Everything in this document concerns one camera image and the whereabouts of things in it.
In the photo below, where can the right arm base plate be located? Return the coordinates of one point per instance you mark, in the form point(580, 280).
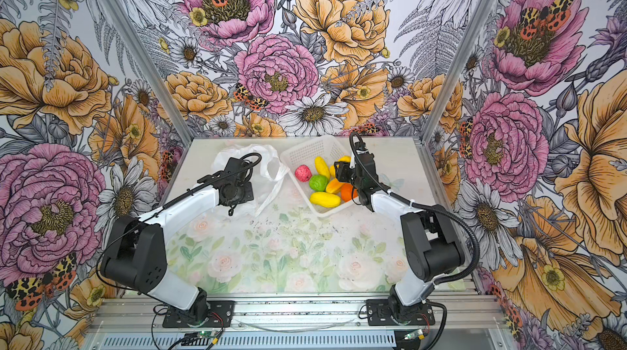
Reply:
point(388, 312)

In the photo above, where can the orange toy fruit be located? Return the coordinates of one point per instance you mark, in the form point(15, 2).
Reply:
point(348, 192)

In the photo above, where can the white perforated plastic basket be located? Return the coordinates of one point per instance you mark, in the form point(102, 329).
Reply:
point(310, 162)

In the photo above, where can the right aluminium corner post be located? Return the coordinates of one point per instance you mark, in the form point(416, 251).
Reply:
point(476, 22)

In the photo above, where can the left aluminium corner post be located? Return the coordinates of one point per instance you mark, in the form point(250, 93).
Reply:
point(126, 30)

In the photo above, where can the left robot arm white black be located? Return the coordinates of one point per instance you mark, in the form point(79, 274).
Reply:
point(136, 258)

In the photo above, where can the yellow toy banana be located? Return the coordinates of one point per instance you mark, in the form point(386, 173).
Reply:
point(322, 168)

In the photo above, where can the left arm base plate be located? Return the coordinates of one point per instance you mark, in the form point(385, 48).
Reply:
point(213, 314)

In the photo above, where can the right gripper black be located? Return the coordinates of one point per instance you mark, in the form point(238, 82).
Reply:
point(340, 173)

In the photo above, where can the aluminium corner post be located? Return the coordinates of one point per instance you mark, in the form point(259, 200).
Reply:
point(476, 22)
point(126, 30)

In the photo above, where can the yellow ridged toy starfruit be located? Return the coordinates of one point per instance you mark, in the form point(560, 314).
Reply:
point(334, 186)

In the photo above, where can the yellow toy lemon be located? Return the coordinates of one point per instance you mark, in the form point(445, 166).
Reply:
point(325, 200)

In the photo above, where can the pink toy fruit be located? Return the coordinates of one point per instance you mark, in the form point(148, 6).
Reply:
point(303, 173)

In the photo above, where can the green toy fruit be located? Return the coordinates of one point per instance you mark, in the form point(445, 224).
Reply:
point(318, 183)

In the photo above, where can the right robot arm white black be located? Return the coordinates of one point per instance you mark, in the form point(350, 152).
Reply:
point(432, 247)

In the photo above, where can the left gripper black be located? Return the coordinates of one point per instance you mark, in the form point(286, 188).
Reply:
point(248, 195)

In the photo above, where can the yellow toy fruit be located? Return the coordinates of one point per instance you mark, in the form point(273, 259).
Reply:
point(339, 167)

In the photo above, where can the white plastic bag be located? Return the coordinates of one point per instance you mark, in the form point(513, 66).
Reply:
point(267, 177)

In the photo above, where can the aluminium front rail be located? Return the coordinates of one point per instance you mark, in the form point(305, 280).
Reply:
point(134, 314)

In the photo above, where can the white slotted cable duct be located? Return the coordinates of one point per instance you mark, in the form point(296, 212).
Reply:
point(369, 339)

